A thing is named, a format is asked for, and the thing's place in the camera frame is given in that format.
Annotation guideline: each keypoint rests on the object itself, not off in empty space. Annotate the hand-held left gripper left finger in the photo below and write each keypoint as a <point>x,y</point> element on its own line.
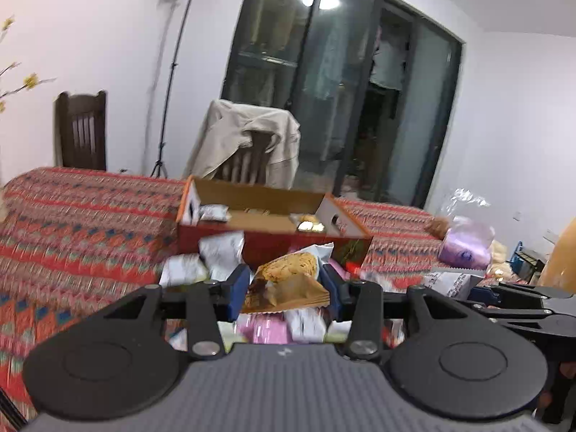
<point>239,291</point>

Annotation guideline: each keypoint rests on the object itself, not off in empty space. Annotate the white hanging garment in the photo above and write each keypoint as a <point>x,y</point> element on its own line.
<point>389,60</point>

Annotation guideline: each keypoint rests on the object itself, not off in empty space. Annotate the beige jacket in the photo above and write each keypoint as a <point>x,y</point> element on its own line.
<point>225,135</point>

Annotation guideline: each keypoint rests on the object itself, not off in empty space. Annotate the tall tan bottle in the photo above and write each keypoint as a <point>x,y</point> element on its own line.
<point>560,256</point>

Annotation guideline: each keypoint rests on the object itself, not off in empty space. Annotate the large pink snack packet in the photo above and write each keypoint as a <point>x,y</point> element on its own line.
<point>265,330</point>

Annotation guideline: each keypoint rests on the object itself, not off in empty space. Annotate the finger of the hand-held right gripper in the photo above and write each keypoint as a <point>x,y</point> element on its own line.
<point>531,321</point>
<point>517,296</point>

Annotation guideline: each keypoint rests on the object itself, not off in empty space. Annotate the brown cracker snack packet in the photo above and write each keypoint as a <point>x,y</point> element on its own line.
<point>288,285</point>

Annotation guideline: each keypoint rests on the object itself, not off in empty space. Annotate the pale white snack packet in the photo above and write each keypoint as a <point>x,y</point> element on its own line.
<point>183,269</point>

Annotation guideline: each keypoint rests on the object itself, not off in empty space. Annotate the purple tissue pack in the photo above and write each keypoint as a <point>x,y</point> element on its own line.
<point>465,249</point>

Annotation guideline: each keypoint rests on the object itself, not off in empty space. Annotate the brown bread bun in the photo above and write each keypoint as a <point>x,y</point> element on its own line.
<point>438,226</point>

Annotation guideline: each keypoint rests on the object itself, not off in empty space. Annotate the white packet with serrated edge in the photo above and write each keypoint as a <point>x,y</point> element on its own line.
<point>450,281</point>

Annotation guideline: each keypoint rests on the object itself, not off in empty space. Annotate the gold snack packet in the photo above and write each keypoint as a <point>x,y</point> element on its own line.
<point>309,224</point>

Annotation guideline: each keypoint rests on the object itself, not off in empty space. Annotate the yellow flower branches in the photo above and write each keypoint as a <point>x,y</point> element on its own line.
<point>29,82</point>

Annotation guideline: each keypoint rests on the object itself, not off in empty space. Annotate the studio light on stand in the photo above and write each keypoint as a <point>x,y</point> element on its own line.
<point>173,67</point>

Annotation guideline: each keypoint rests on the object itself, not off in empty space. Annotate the silver white snack packet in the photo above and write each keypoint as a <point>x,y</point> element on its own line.
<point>220,252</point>

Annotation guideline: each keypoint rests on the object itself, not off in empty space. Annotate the dark wooden chair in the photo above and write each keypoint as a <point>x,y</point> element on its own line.
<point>81,130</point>
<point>247,159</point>

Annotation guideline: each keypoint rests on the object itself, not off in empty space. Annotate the small white snack packet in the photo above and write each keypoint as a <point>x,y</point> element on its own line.
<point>213,213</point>

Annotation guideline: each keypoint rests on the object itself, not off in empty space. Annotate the clear plastic bag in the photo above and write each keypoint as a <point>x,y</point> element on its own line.
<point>468,207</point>

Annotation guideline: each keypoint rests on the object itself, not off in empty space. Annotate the bag of bread rolls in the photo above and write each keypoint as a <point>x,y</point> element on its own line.
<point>497,258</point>

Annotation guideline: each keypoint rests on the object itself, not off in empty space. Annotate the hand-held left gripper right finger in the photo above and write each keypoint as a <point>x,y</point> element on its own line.
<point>334,292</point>

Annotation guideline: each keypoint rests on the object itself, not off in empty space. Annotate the orange cardboard box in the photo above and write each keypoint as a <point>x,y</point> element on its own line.
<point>270,240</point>

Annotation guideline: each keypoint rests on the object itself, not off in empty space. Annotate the sliding glass door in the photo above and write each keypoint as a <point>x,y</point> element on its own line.
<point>324,99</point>

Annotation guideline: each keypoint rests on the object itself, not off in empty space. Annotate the red patterned tablecloth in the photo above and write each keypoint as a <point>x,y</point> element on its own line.
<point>85,229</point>

